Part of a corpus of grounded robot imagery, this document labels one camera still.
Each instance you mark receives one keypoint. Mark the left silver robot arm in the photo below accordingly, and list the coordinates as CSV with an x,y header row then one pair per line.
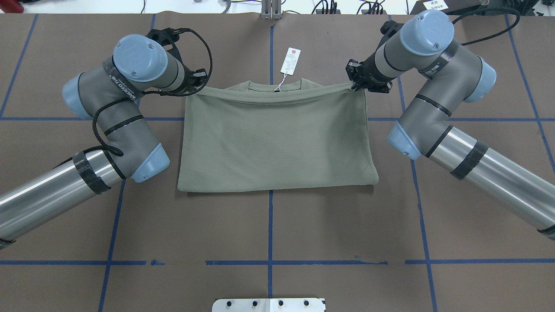
x,y
127,147

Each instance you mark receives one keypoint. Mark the olive green long-sleeve shirt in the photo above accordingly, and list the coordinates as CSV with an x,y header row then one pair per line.
x,y
254,137

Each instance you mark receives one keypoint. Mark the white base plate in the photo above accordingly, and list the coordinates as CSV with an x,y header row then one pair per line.
x,y
270,305

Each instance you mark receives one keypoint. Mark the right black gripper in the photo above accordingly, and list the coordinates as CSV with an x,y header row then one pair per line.
x,y
369,74

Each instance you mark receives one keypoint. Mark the white clothing price tag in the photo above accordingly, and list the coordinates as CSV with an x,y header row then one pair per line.
x,y
289,65

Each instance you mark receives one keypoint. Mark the red cylindrical bottle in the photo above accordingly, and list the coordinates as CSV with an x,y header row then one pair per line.
x,y
11,6

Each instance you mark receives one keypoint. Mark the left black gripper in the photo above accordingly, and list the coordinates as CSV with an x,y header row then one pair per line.
x,y
187,82

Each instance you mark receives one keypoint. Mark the aluminium frame post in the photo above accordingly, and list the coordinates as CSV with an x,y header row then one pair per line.
x,y
271,9

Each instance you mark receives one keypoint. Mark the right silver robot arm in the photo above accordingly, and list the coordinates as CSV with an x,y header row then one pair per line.
x,y
454,75

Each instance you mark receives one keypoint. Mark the black labelled box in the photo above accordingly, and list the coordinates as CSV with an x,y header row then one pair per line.
x,y
449,7

